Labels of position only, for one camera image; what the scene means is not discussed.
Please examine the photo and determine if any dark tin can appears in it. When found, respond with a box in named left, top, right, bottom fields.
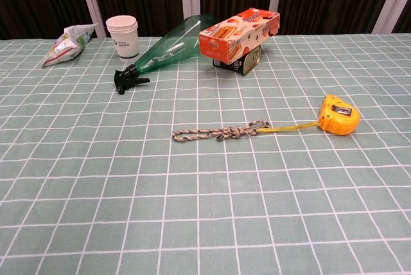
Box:
left=212, top=44, right=265, bottom=77

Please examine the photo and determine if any green checkered tablecloth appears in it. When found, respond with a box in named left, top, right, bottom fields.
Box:
left=0, top=33, right=411, bottom=275

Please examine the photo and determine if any yellow tape measure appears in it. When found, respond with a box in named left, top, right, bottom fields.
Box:
left=258, top=94, right=361, bottom=136

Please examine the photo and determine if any white paper cup stack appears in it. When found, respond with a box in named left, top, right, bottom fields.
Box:
left=105, top=15, right=140, bottom=61

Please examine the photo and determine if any orange cracker box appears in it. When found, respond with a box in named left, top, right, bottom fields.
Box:
left=198, top=8, right=281, bottom=66

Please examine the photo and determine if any white green snack bag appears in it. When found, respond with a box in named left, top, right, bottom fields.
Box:
left=41, top=23, right=99, bottom=69

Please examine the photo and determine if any green plastic spray bottle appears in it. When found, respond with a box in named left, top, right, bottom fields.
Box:
left=114, top=13, right=218, bottom=95

